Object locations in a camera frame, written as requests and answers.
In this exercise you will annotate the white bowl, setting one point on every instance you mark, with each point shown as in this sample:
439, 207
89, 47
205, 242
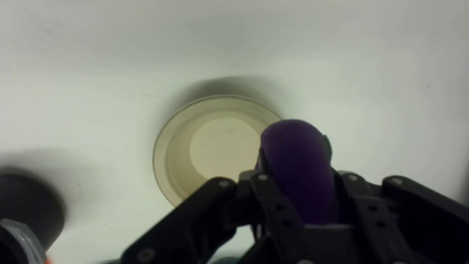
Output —
209, 146

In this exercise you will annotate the purple plushie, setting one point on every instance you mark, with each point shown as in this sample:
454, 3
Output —
300, 166

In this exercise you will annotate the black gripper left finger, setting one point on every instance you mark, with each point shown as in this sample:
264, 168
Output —
195, 224

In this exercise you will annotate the black cylinder container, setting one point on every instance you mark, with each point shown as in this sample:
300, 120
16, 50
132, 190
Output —
29, 199

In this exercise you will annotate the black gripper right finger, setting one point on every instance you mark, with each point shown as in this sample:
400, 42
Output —
414, 220

